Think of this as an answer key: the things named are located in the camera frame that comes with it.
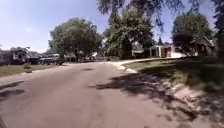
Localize tall green tree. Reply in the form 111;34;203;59
102;7;155;61

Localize broad green tree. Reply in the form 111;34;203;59
47;17;104;63

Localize grey asphalt road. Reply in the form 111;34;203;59
0;61;214;128

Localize white house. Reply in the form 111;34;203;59
131;42;188;60

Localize dark vehicle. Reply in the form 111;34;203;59
38;53;66;66

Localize grass verge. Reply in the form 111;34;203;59
124;56;224;94

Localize overhanging tree branches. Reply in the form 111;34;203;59
96;0;224;38

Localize pale concrete kerb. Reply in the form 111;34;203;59
109;58;224;128

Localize dark gabled house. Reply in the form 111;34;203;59
187;35;217;58

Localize grass lawn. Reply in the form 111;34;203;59
0;63;54;78

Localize dark building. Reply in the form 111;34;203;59
0;48;30;66

